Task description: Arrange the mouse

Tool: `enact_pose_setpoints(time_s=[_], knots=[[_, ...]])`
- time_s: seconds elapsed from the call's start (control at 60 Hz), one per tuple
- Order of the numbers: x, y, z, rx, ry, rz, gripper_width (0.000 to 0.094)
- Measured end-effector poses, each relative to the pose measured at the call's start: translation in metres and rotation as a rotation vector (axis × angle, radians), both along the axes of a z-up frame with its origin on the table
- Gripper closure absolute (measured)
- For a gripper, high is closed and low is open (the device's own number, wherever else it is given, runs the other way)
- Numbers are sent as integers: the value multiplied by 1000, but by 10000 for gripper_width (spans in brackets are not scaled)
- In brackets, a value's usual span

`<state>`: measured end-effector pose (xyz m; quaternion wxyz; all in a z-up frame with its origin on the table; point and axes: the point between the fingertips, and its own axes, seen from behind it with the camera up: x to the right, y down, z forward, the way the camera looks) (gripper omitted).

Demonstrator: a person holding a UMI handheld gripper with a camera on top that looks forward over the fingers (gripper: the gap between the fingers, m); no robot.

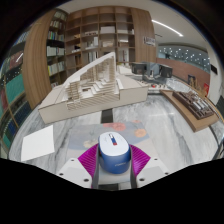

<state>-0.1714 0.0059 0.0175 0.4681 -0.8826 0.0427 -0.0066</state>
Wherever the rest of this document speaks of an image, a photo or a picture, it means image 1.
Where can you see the dark box model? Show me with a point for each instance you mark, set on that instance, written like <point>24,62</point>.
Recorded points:
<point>165,70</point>
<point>138,68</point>

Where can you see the white stepped building model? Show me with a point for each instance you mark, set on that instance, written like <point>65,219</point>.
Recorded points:
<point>96,90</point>

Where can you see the dark bookshelf with books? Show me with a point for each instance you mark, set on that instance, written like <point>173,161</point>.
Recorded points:
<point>55,50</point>

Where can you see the wooden shelf unit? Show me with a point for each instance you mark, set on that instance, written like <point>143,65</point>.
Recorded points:
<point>100,33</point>

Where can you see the flat white site model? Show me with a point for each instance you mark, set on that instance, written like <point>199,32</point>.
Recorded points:
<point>160,87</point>

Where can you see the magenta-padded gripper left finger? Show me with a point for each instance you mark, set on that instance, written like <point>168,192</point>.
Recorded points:
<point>88,160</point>

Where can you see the wall poster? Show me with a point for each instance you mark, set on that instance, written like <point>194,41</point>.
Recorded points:
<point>149,41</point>

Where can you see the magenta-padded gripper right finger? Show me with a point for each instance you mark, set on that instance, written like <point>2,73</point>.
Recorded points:
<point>140,160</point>

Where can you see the red sign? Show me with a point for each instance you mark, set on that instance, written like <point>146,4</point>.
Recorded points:
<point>206,89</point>

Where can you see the white paper sheet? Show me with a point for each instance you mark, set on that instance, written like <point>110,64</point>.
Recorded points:
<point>37,143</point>

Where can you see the blue and white computer mouse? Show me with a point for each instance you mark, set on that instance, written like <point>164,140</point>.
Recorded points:
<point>114,155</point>

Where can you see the brown building model on wooden base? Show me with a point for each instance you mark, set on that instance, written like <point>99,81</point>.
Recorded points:
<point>195,108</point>

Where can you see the long ceiling light strip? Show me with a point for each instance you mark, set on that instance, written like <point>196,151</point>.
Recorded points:
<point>167,28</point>

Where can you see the group of small ceiling lights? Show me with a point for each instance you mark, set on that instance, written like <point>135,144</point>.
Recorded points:
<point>185,55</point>

